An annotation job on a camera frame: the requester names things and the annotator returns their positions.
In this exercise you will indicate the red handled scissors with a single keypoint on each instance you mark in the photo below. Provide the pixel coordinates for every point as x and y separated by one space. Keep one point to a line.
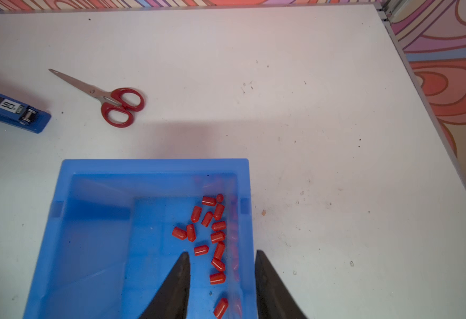
115 110

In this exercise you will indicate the blue plastic bin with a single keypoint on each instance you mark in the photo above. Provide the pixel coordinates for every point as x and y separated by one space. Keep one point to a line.
109 245

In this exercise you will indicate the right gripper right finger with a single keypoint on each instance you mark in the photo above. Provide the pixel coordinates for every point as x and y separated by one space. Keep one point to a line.
272 297

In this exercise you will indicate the blue black stapler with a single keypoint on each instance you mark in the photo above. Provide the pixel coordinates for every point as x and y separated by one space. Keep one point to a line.
22 115

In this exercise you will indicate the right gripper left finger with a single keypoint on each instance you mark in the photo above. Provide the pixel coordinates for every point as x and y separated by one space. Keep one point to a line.
171 299

